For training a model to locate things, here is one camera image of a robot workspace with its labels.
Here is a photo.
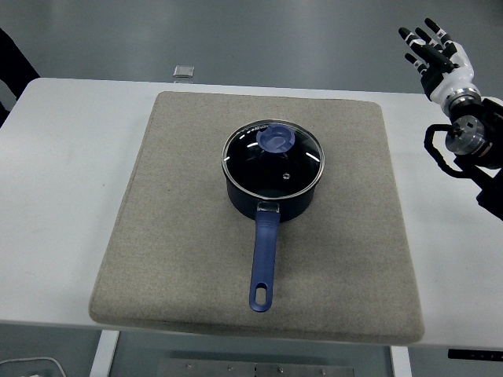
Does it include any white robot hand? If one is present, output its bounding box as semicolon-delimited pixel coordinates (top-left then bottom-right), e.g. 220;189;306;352
398;17;476;107

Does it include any glass pot lid blue knob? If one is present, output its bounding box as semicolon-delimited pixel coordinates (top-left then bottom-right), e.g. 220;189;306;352
221;121;326;197

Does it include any black bar under table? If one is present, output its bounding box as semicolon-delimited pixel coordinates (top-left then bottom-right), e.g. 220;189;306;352
447;348;503;361

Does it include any white table leg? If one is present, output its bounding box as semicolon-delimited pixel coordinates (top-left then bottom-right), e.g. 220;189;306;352
390;346;413;377
89;331;121;377

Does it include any beige fabric mat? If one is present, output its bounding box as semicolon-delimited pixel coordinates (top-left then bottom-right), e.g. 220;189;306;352
86;90;426;343

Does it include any grey metal plate with screws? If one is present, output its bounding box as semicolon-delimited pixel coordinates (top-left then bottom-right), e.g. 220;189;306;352
158;357;357;377

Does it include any person's leg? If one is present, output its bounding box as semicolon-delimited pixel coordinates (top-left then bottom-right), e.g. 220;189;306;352
0;27;41;127

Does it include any white rounded floor object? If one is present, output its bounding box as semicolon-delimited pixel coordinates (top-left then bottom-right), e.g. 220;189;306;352
0;356;66;377

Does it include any dark pot with blue handle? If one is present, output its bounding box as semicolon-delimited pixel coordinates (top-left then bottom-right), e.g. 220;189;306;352
224;172;318;314

